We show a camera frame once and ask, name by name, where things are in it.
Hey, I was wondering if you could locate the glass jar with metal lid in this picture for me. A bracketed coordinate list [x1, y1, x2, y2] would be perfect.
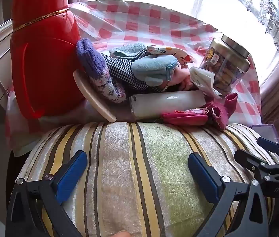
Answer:
[199, 34, 251, 95]

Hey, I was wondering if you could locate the purple striped knit sock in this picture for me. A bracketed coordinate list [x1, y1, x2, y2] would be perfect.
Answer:
[76, 38, 127, 103]

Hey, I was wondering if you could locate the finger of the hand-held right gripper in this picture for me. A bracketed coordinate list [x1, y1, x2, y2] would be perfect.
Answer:
[256, 136, 279, 157]
[234, 149, 279, 178]

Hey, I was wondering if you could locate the light blue fleece mitt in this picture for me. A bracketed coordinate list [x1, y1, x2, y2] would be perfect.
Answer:
[131, 54, 181, 87]

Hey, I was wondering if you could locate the pink fabric pouch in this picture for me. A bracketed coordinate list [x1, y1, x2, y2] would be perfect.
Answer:
[161, 107, 209, 126]

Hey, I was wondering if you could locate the purple translucent box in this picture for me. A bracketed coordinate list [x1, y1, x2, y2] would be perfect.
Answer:
[252, 124, 278, 144]

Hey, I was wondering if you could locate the large red plastic thermos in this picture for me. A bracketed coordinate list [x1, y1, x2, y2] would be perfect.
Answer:
[9, 0, 87, 119]

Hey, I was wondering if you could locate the striped velvet cushion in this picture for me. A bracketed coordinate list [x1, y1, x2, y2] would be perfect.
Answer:
[16, 121, 279, 237]

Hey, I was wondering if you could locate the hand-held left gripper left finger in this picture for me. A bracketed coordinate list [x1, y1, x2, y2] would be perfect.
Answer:
[5, 150, 88, 237]

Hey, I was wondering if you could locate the white floral cloth pouch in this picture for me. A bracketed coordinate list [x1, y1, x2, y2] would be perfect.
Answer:
[146, 45, 195, 65]

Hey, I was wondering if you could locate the beige wooden board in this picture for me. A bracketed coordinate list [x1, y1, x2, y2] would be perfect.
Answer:
[73, 70, 117, 122]

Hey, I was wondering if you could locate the red white checkered tablecloth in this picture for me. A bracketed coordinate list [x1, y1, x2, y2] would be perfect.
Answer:
[6, 0, 262, 157]

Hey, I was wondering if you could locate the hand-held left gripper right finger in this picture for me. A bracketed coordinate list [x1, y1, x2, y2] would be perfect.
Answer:
[188, 152, 270, 237]

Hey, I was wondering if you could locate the white plastic-wrapped roll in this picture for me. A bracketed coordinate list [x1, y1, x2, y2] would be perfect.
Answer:
[130, 90, 206, 118]

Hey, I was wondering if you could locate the white lace curtain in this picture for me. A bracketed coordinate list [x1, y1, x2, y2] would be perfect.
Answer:
[191, 0, 279, 55]

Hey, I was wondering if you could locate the black white houndstooth cloth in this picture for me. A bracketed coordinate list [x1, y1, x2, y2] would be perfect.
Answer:
[103, 54, 169, 93]

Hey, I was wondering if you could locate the white paper packet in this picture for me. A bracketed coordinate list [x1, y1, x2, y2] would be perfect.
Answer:
[189, 67, 222, 99]

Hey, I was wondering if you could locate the pink garment with grey patch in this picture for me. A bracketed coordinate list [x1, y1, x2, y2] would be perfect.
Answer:
[169, 67, 197, 92]

